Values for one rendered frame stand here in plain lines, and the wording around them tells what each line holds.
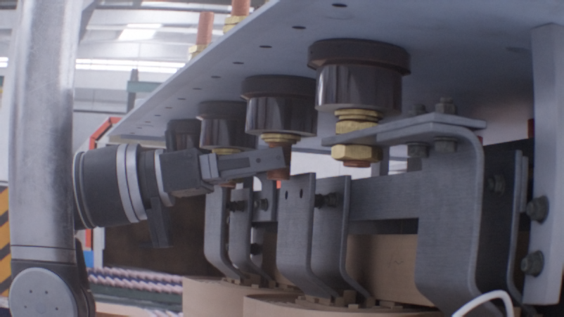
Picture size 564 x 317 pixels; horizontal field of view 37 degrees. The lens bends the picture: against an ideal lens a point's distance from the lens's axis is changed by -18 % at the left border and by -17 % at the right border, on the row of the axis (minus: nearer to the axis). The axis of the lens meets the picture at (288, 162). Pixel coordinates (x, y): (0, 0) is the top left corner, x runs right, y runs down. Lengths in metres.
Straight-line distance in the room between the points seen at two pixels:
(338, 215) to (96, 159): 0.32
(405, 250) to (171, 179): 0.30
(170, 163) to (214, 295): 0.40
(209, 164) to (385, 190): 0.23
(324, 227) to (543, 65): 0.55
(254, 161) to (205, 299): 0.41
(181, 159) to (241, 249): 0.48
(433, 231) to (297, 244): 0.39
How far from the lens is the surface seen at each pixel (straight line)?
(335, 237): 1.23
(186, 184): 1.20
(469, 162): 0.80
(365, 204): 1.16
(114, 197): 1.23
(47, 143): 1.11
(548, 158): 0.79
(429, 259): 0.86
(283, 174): 1.24
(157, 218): 1.24
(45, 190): 1.11
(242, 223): 1.66
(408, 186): 1.05
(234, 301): 1.52
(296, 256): 1.22
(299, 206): 1.22
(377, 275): 1.22
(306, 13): 0.87
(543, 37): 0.81
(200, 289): 1.60
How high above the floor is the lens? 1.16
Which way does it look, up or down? 4 degrees up
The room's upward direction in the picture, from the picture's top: 3 degrees clockwise
